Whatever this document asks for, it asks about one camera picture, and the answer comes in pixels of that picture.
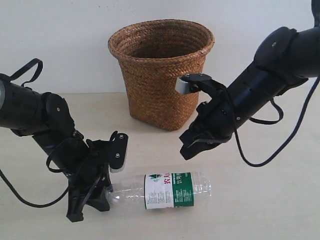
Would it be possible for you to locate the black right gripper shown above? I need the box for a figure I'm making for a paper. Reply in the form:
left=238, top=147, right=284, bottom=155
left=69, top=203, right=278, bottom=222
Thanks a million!
left=179, top=100, right=234, bottom=160

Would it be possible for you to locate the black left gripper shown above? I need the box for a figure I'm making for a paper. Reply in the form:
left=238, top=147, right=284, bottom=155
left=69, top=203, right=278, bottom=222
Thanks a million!
left=53, top=137, right=112, bottom=216

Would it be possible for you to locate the clear plastic bottle green label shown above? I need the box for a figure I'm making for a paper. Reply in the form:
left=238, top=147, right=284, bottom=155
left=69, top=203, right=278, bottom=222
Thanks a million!
left=106, top=171, right=213, bottom=211

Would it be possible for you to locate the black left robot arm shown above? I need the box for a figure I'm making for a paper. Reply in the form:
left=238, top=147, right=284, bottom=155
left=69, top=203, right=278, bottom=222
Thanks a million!
left=0, top=74, right=116, bottom=222

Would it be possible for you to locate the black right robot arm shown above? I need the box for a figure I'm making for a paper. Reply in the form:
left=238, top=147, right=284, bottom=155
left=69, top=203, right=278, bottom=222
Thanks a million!
left=175, top=0, right=320, bottom=160

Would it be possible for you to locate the brown woven wicker basket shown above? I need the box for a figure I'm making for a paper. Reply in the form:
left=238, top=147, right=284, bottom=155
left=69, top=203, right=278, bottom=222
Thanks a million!
left=107, top=18, right=215, bottom=132

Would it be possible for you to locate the right wrist camera black grey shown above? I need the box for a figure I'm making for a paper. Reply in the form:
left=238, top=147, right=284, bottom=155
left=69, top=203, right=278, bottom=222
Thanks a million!
left=175, top=73, right=227, bottom=98

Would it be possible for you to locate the wrist camera black grey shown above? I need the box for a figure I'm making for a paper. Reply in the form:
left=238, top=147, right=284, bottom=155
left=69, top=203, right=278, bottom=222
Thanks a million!
left=175, top=73, right=227, bottom=98
left=108, top=131, right=129, bottom=174

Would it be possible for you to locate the left wrist camera black grey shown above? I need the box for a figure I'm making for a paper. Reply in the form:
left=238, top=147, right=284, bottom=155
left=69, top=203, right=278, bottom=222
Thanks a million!
left=108, top=131, right=129, bottom=174

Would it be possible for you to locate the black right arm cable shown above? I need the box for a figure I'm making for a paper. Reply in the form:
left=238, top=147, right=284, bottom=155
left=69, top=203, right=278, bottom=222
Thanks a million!
left=224, top=77, right=320, bottom=168

